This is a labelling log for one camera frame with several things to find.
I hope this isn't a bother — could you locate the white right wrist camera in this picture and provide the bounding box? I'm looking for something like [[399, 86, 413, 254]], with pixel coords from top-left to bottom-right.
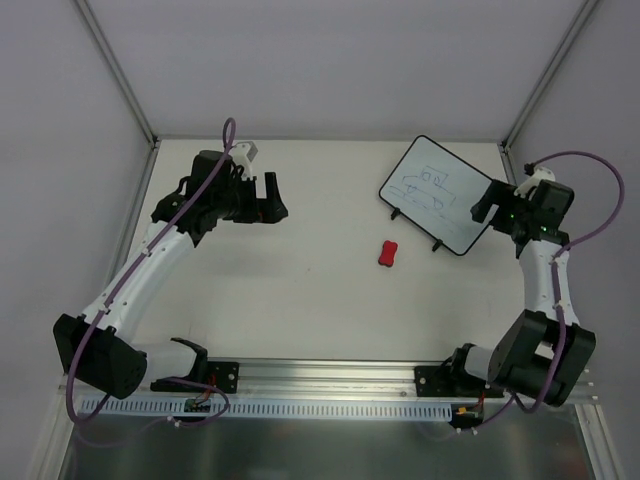
[[514, 163, 556, 198]]

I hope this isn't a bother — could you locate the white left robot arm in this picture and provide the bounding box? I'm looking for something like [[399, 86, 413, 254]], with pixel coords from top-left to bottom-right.
[[53, 150, 288, 399]]

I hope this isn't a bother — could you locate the red bone-shaped eraser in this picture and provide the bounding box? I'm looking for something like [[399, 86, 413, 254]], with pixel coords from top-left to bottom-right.
[[378, 240, 398, 268]]

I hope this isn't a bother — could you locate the aluminium corner post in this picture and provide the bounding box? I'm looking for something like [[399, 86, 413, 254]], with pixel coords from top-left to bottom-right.
[[501, 0, 601, 151], [72, 0, 158, 146]]

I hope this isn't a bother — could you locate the aluminium mounting rail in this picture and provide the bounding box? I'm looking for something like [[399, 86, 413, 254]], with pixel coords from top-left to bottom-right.
[[57, 355, 601, 404]]

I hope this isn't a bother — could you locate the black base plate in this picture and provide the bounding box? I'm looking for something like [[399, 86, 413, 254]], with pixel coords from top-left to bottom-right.
[[413, 365, 464, 398], [205, 360, 240, 395]]

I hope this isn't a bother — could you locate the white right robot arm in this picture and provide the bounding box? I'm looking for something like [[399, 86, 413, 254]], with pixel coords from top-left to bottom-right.
[[442, 179, 596, 407]]

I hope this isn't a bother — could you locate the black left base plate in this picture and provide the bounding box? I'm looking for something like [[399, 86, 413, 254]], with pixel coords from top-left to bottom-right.
[[205, 360, 240, 395]]

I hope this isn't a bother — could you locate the aluminium left corner post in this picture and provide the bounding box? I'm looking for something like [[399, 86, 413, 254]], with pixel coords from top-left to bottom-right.
[[72, 0, 158, 146]]

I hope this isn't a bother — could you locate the aluminium right corner post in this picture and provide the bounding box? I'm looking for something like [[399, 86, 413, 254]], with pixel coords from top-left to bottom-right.
[[501, 0, 601, 151]]

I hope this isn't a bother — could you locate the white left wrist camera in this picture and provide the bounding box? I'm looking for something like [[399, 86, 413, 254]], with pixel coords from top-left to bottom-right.
[[230, 141, 258, 180]]

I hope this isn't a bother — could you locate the white slotted cable duct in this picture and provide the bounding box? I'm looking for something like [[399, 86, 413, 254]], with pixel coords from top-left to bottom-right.
[[101, 395, 453, 423]]

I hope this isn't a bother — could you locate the black-framed small whiteboard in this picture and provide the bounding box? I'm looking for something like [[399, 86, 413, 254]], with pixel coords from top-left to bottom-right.
[[378, 135, 492, 256]]

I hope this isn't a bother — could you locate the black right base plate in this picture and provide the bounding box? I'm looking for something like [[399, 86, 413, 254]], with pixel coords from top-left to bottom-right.
[[413, 365, 464, 398]]

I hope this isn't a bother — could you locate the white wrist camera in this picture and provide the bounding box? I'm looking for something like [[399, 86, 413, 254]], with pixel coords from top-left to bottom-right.
[[230, 141, 258, 180], [514, 163, 556, 198]]

